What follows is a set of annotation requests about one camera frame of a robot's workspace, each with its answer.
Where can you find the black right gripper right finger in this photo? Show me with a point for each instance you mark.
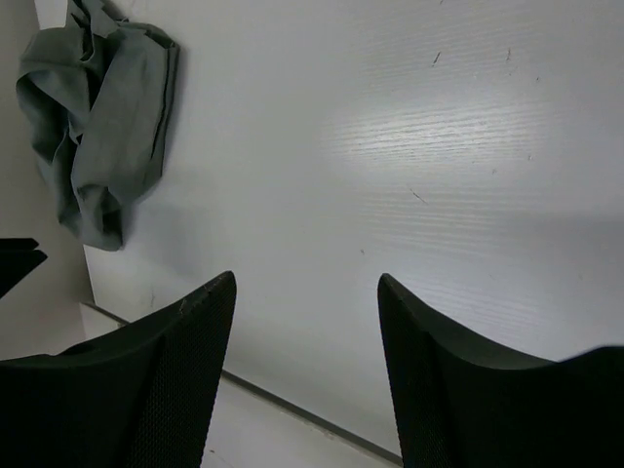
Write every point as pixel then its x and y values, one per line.
pixel 463 400

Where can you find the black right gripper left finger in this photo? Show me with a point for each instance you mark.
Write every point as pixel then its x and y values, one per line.
pixel 140 396

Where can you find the grey pleated skirt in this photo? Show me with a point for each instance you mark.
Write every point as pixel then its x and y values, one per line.
pixel 98 94

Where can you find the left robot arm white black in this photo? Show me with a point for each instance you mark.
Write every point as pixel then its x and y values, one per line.
pixel 18 258

